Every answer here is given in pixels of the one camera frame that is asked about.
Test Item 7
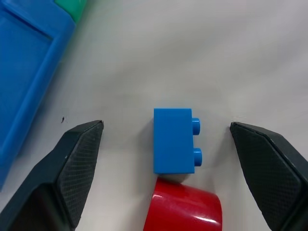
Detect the blue plastic bin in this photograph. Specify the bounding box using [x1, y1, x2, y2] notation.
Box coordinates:
[0, 0, 77, 191]

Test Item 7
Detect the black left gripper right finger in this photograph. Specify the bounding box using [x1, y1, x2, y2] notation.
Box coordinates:
[230, 122, 308, 231]

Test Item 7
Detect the blue studded building block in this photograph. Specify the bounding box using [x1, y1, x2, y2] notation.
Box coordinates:
[153, 108, 203, 175]

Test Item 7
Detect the red cylinder block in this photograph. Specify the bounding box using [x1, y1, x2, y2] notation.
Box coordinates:
[142, 177, 223, 231]

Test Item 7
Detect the green plastic bin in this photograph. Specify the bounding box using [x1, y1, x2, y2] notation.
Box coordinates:
[53, 0, 92, 24]

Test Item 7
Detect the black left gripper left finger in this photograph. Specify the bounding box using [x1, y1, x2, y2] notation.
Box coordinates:
[0, 120, 104, 231]

